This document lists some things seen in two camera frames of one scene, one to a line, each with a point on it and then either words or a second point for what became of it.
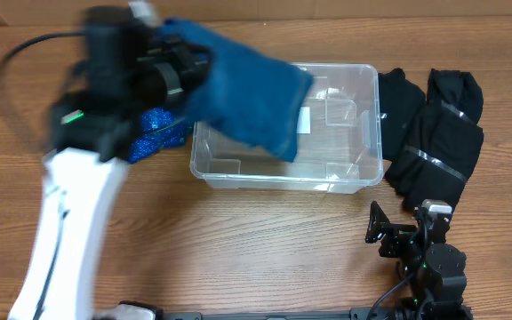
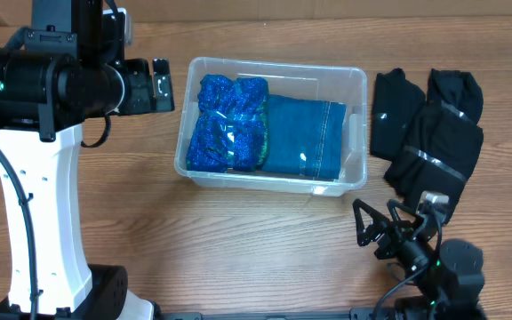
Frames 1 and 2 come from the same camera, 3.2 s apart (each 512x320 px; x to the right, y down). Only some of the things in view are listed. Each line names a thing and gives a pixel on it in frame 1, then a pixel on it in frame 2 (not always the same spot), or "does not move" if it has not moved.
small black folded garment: [402, 105] does not move
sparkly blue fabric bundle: [162, 131] -> [230, 130]
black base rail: [358, 313] does not move
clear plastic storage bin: [340, 148] -> [343, 84]
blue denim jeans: [250, 97] -> [304, 137]
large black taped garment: [446, 144] does not move
